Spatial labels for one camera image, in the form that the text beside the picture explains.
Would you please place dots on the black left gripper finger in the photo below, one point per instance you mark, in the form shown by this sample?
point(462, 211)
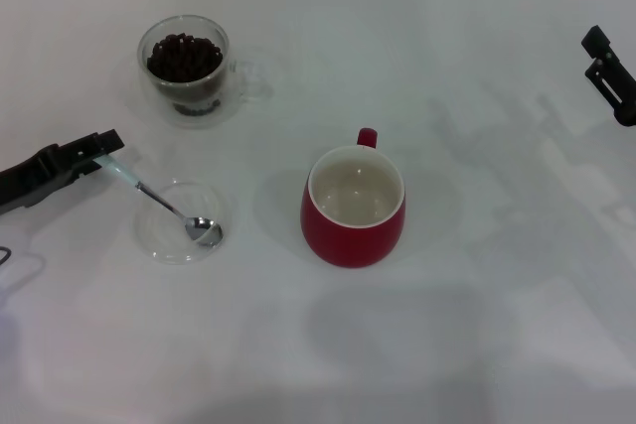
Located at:
point(92, 145)
point(82, 168)

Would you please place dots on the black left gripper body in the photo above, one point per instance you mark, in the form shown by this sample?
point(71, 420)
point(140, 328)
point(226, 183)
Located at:
point(30, 181)

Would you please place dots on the dark roasted coffee beans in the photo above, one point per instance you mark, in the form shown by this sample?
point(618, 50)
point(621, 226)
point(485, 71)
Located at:
point(184, 59)

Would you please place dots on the clear double-wall glass cup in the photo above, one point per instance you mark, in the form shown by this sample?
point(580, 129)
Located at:
point(194, 119)

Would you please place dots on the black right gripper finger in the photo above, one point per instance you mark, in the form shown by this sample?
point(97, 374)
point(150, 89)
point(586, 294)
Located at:
point(597, 42)
point(621, 91)

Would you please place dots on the red mug white inside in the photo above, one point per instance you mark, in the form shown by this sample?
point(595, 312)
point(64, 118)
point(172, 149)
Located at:
point(348, 245)

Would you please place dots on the clear glass saucer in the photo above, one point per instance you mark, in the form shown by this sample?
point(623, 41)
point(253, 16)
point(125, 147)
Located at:
point(156, 241)

